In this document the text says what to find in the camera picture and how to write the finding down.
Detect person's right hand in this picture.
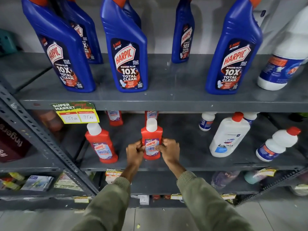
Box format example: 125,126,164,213
156,138,180,164

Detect person's left hand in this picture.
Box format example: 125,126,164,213
126,141,146,168

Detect red cleaner bottle white cap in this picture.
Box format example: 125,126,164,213
85,123,118,164
141,118,163,160
107,111,124,126
145,111,158,123

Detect person's left forearm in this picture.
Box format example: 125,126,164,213
72,163,132,231

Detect person's right forearm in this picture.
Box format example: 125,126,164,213
168,159,254,231

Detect grey metal shelf rack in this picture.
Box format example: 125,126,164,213
0,51,308,211

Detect clear purple bottle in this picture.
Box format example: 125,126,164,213
211,171,240,189

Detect yellow green price tag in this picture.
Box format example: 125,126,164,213
51,101,100,124

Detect pale printed packet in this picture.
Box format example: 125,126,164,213
54,173,83,192

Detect row of blue cleaner bottles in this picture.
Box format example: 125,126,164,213
21,0,263,95

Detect teal bottle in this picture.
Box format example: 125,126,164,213
244,171,261,185

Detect brown bottle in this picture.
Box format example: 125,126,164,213
34,111,64,133

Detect blue white box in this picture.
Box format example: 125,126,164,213
21,175,54,192

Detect small white bottle red cap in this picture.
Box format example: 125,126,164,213
256,127,301,162

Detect dark red box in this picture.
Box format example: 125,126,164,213
0,118,32,163

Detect yellow packets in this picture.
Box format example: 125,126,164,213
0,172,25,191

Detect dark green item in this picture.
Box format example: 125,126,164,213
288,112,308,123

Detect pale round container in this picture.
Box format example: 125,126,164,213
290,184,308,197

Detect large white bleach bottle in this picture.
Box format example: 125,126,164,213
257,6,308,91

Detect teal plastic basket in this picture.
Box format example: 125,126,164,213
0,29,18,56

